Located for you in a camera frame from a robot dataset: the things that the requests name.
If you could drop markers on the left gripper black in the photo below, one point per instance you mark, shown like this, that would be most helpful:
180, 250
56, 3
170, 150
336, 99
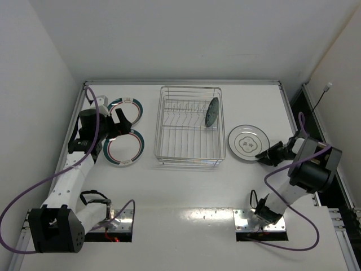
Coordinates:
113, 126

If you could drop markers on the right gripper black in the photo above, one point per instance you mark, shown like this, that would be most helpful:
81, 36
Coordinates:
278, 152

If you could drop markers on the white plate with grey rim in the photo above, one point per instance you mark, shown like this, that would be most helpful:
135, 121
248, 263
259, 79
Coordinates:
247, 141

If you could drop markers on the small blue patterned plate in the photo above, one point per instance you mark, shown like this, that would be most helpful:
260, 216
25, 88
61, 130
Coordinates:
212, 112

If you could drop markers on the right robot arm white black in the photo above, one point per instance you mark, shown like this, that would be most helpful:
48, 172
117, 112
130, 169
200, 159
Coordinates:
313, 169

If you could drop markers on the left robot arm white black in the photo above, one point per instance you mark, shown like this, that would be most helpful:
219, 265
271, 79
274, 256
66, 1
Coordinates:
56, 227

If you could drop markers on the far green red rimmed plate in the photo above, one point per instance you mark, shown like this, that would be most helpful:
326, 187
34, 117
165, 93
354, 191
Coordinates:
131, 107

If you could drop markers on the green red rimmed plate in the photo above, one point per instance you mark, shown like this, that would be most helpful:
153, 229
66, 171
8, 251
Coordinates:
124, 150
131, 107

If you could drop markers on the near green red rimmed plate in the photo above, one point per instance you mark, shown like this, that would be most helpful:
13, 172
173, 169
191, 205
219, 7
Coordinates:
124, 150

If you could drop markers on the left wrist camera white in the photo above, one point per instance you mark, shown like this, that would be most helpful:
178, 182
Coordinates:
101, 103

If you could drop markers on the metal wire dish rack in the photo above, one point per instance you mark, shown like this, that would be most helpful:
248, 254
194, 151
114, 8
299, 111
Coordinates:
181, 138

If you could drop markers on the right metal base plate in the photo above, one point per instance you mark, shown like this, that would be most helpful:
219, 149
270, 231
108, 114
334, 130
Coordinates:
246, 221

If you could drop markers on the metal base plate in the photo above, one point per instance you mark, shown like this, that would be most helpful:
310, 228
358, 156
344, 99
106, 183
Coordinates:
121, 223
246, 221

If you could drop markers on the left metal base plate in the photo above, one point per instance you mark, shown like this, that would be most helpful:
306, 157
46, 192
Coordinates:
121, 223

